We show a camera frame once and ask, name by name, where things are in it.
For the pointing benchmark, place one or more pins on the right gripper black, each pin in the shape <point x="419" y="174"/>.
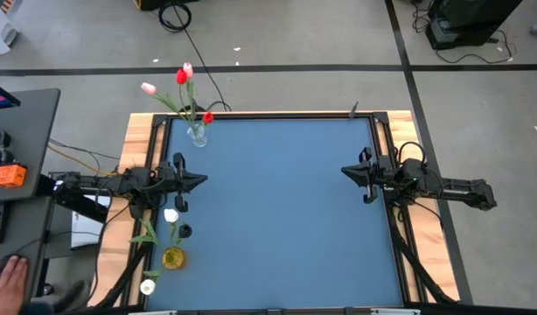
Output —
<point x="382" y="175"/>

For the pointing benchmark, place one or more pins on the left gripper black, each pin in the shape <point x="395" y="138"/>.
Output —
<point x="170" y="177"/>

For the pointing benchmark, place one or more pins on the black artificial tulip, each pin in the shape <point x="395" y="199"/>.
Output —
<point x="142" y="239"/>
<point x="185" y="230"/>

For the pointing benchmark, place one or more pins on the red artificial tulip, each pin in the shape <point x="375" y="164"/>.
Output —
<point x="207" y="117"/>
<point x="181" y="76"/>

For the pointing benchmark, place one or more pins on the pink artificial tulip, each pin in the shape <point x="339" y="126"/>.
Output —
<point x="148" y="88"/>
<point x="188" y="68"/>

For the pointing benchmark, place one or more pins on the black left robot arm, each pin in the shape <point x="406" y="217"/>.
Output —
<point x="89" y="180"/>

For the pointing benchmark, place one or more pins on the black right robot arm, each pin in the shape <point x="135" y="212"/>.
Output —
<point x="465" y="192"/>

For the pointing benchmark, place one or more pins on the clear glass vase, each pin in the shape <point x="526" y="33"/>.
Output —
<point x="198" y="137"/>

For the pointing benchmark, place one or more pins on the yellow glass vase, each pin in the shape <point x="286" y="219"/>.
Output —
<point x="174" y="261"/>

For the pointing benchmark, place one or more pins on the blue table mat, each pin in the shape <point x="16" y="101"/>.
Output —
<point x="273" y="210"/>

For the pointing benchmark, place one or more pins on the black support beam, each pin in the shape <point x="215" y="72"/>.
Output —
<point x="82" y="210"/>

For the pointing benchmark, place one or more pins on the grey desk top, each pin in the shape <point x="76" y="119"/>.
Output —
<point x="32" y="131"/>

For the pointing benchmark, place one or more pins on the grey keyboard shelf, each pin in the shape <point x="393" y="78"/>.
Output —
<point x="23" y="227"/>

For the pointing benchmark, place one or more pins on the black desk caster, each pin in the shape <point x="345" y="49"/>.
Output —
<point x="47" y="289"/>

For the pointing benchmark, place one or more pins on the orange box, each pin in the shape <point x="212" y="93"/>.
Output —
<point x="10" y="176"/>

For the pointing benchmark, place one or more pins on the black headphones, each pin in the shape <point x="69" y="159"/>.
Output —
<point x="2" y="158"/>

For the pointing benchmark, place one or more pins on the black floor machine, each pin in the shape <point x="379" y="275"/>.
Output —
<point x="469" y="17"/>

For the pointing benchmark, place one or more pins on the person's hand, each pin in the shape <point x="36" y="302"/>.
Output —
<point x="6" y="289"/>

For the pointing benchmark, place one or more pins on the black upright post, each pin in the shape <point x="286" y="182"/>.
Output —
<point x="353" y="109"/>
<point x="193" y="114"/>

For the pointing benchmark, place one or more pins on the white frame bracket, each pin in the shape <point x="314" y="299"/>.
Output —
<point x="152" y="312"/>
<point x="395" y="312"/>

